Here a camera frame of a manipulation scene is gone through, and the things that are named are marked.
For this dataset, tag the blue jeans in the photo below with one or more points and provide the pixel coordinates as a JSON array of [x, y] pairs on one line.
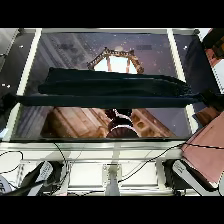
[[110, 90]]

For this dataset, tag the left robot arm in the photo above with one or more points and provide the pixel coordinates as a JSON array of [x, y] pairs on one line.
[[37, 175]]

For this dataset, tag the red garment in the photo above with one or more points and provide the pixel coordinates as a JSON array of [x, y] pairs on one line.
[[216, 55]]

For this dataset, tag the black garment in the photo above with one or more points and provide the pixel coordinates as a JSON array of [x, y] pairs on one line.
[[215, 38]]

